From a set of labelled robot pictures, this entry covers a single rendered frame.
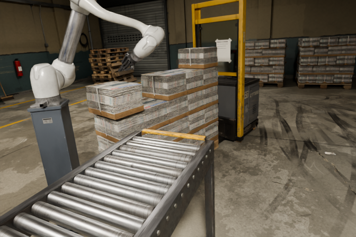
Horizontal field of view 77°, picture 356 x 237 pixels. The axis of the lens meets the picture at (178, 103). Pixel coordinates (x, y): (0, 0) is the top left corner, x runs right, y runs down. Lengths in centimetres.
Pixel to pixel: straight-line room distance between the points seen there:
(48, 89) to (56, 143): 37
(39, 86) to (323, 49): 622
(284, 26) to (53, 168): 767
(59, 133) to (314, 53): 614
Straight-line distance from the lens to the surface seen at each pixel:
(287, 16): 838
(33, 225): 98
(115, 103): 170
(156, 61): 959
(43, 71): 170
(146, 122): 199
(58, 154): 181
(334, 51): 681
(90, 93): 194
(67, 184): 112
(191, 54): 262
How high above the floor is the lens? 136
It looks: 15 degrees down
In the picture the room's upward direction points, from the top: 3 degrees counter-clockwise
